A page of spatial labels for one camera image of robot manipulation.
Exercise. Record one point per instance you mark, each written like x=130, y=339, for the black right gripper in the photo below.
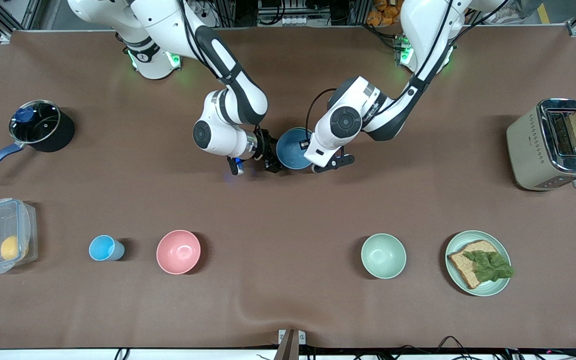
x=264, y=146

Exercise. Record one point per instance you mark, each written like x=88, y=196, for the blue bowl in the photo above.
x=293, y=150

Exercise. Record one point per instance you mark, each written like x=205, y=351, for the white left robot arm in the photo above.
x=368, y=115

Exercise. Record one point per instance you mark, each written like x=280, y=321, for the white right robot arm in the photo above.
x=238, y=95

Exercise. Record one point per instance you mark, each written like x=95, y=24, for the pink bowl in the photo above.
x=178, y=251

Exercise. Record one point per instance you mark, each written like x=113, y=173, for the brown table mat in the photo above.
x=288, y=225

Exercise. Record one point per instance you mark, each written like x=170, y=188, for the long white power strip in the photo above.
x=305, y=21

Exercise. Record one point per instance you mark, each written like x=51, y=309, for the orange snack bags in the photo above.
x=383, y=15

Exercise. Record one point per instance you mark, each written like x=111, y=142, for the white power strip box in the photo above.
x=208, y=20

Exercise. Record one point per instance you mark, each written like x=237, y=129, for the brown bread slice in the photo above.
x=463, y=265

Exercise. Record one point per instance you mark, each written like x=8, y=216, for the green lettuce leaf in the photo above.
x=490, y=267

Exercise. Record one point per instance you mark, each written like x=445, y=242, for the light blue cup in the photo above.
x=102, y=248

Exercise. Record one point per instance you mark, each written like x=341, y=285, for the cream and chrome toaster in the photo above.
x=528, y=155

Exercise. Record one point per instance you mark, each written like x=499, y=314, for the pale green plate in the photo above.
x=498, y=287

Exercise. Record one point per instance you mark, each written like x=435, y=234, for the white shoe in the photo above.
x=512, y=17

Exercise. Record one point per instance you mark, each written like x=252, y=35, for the glass lid with blue knob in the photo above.
x=43, y=125

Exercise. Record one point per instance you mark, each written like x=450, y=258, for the yellow lemon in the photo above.
x=10, y=248

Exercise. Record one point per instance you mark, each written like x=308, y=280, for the metal camera bracket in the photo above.
x=290, y=345

